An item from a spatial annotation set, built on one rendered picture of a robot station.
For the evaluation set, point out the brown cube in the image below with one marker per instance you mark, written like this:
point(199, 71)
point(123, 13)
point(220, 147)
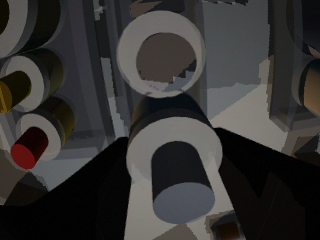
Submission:
point(311, 157)
point(24, 194)

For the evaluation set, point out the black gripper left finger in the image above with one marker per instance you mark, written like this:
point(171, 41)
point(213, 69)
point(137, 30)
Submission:
point(91, 205)

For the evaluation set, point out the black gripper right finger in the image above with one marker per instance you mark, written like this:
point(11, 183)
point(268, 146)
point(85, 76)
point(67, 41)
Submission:
point(275, 196)

